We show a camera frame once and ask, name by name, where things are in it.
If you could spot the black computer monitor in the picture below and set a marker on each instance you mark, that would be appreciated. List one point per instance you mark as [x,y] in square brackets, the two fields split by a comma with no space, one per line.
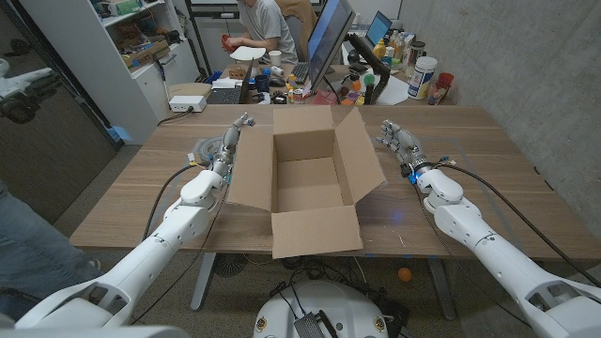
[326,37]

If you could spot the grey table leg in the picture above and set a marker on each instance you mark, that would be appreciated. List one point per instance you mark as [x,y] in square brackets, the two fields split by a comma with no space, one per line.
[203,281]
[441,288]

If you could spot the black keyboard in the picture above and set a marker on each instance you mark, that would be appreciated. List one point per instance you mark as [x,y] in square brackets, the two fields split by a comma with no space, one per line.
[300,72]

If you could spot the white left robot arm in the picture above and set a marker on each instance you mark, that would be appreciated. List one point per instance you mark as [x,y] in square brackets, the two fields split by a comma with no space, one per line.
[155,249]

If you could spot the seated person in grey shirt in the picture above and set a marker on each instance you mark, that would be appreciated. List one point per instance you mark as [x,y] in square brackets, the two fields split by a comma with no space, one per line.
[267,23]

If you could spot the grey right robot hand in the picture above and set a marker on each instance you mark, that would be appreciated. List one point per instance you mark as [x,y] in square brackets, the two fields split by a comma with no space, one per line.
[406,145]

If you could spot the grey tape roll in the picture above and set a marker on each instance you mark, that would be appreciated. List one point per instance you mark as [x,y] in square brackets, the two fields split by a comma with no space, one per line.
[206,149]

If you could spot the yellow bottle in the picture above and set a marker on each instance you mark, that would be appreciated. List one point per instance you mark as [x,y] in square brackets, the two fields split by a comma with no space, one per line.
[379,49]

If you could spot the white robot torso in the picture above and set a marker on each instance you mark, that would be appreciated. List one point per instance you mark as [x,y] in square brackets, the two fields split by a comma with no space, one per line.
[328,305]

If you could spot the open cardboard box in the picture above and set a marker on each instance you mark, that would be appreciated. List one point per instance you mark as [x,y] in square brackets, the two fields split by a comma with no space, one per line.
[305,188]

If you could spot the standing person in jeans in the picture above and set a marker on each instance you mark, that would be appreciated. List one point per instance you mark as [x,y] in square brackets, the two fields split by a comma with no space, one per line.
[33,249]

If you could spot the green ball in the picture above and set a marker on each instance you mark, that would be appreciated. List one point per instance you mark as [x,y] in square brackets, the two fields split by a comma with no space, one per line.
[369,79]

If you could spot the black monitor stand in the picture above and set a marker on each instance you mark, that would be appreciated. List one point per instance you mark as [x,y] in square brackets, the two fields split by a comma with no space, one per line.
[375,66]

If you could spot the orange ball on floor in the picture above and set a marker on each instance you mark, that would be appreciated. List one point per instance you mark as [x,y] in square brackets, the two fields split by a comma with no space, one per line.
[405,274]

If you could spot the white labelled canister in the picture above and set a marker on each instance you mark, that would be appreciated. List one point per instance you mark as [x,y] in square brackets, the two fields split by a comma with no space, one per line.
[421,77]

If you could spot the cardboard box with print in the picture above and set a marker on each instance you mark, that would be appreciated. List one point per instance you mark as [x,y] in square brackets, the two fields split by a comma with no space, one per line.
[145,55]

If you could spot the white shelf cabinet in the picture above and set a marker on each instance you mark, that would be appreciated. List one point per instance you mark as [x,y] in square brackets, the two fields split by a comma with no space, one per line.
[94,61]

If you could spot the soda can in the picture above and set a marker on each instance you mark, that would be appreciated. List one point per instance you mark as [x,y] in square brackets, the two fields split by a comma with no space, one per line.
[298,96]

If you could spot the white paper plate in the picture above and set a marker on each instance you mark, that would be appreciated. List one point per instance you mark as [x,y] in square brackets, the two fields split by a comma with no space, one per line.
[247,53]

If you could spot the white paper cup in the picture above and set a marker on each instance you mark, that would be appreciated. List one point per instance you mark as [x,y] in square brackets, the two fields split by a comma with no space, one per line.
[275,57]

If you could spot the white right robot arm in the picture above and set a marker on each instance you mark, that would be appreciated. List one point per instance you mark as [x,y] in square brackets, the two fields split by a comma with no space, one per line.
[497,253]

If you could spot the black laptop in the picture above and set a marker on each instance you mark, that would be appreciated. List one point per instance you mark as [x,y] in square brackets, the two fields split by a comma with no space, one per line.
[227,95]

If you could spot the dark blue mug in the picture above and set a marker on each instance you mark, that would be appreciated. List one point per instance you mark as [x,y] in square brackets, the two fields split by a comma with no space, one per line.
[261,83]

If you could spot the laptop with blue screen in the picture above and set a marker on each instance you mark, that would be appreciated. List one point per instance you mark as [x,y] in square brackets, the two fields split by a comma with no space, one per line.
[378,27]

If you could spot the dark lidded jar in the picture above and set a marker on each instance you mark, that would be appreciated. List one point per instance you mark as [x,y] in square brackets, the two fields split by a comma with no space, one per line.
[415,54]

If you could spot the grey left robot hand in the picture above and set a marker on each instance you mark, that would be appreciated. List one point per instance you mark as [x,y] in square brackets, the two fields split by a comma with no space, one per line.
[229,149]

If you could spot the white power box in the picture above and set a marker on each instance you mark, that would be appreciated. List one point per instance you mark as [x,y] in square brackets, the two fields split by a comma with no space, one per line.
[188,103]

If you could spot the wooden chair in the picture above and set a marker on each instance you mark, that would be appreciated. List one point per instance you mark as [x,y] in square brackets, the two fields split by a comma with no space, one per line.
[303,14]

